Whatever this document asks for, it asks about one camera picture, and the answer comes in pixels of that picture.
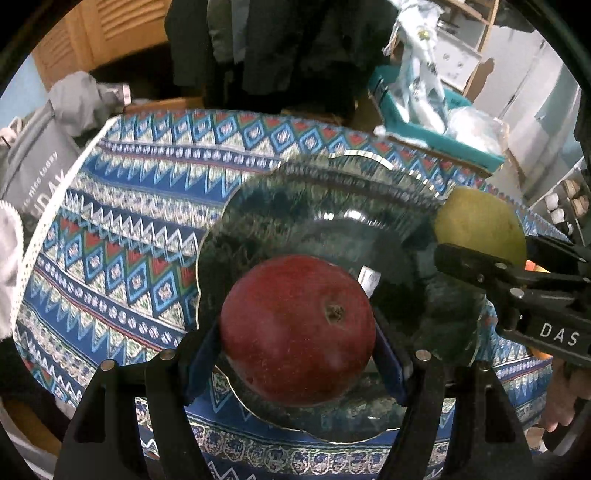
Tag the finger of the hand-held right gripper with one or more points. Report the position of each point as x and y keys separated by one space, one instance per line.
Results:
x=461 y=264
x=554 y=249

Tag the teal box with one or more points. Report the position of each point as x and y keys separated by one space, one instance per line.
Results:
x=415 y=134

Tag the dark red apple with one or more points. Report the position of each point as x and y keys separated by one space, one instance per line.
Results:
x=295 y=332

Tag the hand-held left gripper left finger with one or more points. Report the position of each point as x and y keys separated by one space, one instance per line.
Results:
x=203 y=357

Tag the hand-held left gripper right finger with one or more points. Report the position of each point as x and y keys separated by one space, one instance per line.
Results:
x=392 y=364

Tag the grey jacket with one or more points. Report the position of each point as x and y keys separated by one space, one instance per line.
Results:
x=78 y=97

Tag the wooden shelf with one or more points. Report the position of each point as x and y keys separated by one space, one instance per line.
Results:
x=485 y=37

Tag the dark hanging clothes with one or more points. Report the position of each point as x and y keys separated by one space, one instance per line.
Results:
x=277 y=46

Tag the light grey cloth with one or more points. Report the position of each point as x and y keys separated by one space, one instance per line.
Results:
x=9 y=258

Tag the clear plastic bag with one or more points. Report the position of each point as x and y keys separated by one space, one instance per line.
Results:
x=475 y=129

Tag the blue patterned tablecloth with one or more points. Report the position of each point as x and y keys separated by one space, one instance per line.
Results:
x=138 y=184

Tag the wooden louvered door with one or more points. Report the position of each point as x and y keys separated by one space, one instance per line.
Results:
x=92 y=27

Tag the white printed bag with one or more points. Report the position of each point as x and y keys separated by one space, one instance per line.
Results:
x=425 y=83

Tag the person's right hand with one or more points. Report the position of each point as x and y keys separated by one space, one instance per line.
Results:
x=561 y=397

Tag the grey printed bag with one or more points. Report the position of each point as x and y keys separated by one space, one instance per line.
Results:
x=37 y=152

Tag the white shoe rack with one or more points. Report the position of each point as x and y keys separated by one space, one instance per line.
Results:
x=561 y=214

